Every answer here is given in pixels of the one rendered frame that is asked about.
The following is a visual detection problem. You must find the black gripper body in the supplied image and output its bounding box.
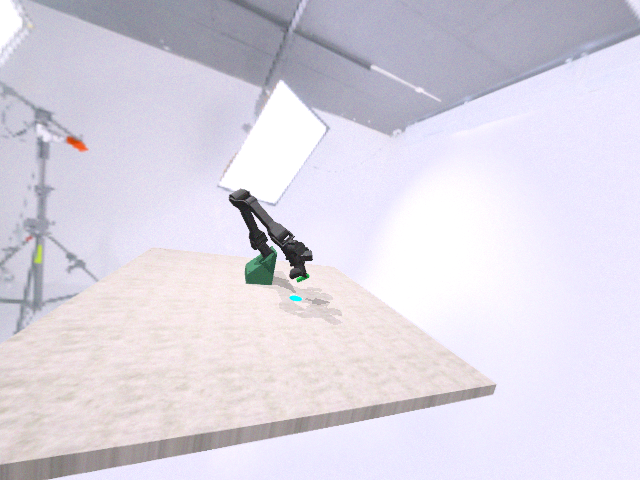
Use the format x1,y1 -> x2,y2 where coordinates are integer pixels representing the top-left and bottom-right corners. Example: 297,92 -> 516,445
285,254 -> 304,279

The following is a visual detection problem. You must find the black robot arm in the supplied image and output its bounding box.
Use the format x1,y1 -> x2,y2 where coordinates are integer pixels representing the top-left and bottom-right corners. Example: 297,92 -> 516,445
228,188 -> 313,264

